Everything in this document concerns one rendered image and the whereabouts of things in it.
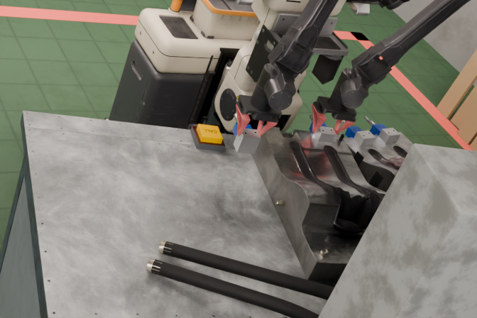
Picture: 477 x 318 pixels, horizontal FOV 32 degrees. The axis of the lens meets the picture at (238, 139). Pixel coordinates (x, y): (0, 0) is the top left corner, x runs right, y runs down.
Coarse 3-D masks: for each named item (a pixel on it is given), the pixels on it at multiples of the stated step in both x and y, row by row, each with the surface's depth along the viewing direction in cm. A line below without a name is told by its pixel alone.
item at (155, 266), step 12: (156, 264) 182; (168, 264) 182; (168, 276) 182; (180, 276) 181; (192, 276) 181; (204, 276) 181; (204, 288) 181; (216, 288) 180; (228, 288) 179; (240, 288) 179; (240, 300) 180; (252, 300) 179; (264, 300) 178
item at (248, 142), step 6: (234, 114) 223; (234, 126) 218; (246, 126) 218; (234, 132) 217; (246, 132) 213; (252, 132) 214; (240, 138) 213; (246, 138) 212; (252, 138) 212; (258, 138) 213; (234, 144) 216; (240, 144) 212; (246, 144) 213; (252, 144) 214; (240, 150) 214; (246, 150) 214; (252, 150) 215
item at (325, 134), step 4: (312, 116) 244; (312, 120) 243; (312, 124) 240; (316, 124) 240; (324, 124) 241; (320, 128) 236; (324, 128) 236; (328, 128) 237; (332, 128) 238; (316, 132) 237; (320, 132) 234; (324, 132) 235; (328, 132) 235; (332, 132) 236; (316, 136) 236; (320, 136) 234; (324, 136) 235; (328, 136) 235; (332, 136) 236; (320, 140) 235; (324, 140) 236; (328, 140) 236; (332, 140) 237
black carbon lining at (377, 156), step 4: (396, 148) 255; (400, 148) 255; (368, 152) 247; (372, 152) 248; (376, 152) 249; (400, 152) 254; (404, 152) 254; (376, 156) 247; (380, 156) 248; (404, 156) 253
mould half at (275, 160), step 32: (256, 160) 232; (288, 160) 223; (320, 160) 228; (352, 160) 233; (288, 192) 212; (320, 192) 206; (352, 192) 211; (384, 192) 217; (288, 224) 211; (320, 224) 206; (320, 256) 198
